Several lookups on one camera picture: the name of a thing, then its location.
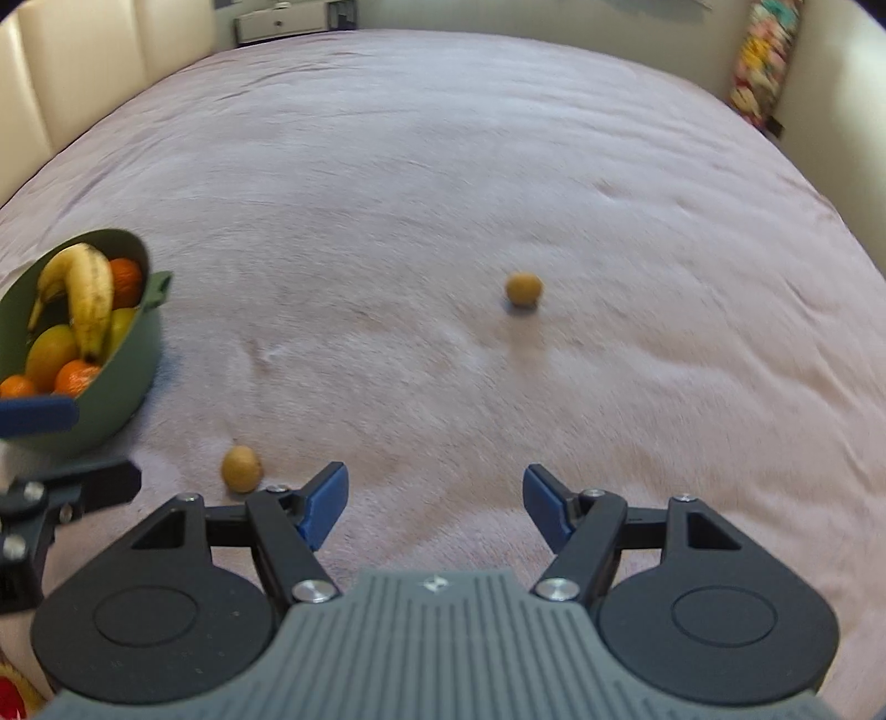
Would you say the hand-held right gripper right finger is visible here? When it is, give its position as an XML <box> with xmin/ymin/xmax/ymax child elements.
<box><xmin>523</xmin><ymin>463</ymin><xmax>742</xmax><ymax>608</ymax></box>

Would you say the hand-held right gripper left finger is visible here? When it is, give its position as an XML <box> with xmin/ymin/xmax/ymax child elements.
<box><xmin>131</xmin><ymin>461</ymin><xmax>350</xmax><ymax>605</ymax></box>

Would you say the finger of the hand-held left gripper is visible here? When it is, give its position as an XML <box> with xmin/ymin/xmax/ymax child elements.
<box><xmin>0</xmin><ymin>395</ymin><xmax>81</xmax><ymax>439</ymax></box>
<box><xmin>0</xmin><ymin>460</ymin><xmax>143</xmax><ymax>549</ymax></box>

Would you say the large yellow citrus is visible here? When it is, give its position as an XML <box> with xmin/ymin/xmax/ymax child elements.
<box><xmin>23</xmin><ymin>323</ymin><xmax>80</xmax><ymax>393</ymax></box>

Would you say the green colander bowl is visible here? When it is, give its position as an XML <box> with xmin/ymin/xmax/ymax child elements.
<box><xmin>0</xmin><ymin>228</ymin><xmax>174</xmax><ymax>456</ymax></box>

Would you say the oval brown kiwi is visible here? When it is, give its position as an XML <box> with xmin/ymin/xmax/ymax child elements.
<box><xmin>220</xmin><ymin>445</ymin><xmax>263</xmax><ymax>495</ymax></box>

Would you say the small yellow citrus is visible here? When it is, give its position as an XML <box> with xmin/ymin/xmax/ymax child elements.
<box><xmin>103</xmin><ymin>306</ymin><xmax>140</xmax><ymax>365</ymax></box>

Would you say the yellow banana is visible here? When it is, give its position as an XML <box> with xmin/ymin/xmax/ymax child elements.
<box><xmin>27</xmin><ymin>241</ymin><xmax>116</xmax><ymax>365</ymax></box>

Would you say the round brown longan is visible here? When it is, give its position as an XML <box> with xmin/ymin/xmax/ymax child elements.
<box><xmin>504</xmin><ymin>271</ymin><xmax>544</xmax><ymax>308</ymax></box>

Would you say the red yellow plush toy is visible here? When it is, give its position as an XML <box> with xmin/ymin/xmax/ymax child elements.
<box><xmin>0</xmin><ymin>656</ymin><xmax>51</xmax><ymax>720</ymax></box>

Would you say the pink bed blanket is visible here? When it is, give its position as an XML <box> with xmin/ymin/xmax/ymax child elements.
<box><xmin>0</xmin><ymin>28</ymin><xmax>886</xmax><ymax>720</ymax></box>

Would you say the cream padded headboard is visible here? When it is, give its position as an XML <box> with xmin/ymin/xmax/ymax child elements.
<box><xmin>0</xmin><ymin>0</ymin><xmax>231</xmax><ymax>210</ymax></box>

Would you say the white nightstand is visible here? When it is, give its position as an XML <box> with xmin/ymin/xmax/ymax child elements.
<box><xmin>233</xmin><ymin>0</ymin><xmax>358</xmax><ymax>47</ymax></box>

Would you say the hanging plush toy column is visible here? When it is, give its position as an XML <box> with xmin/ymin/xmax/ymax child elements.
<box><xmin>726</xmin><ymin>0</ymin><xmax>805</xmax><ymax>134</ymax></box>

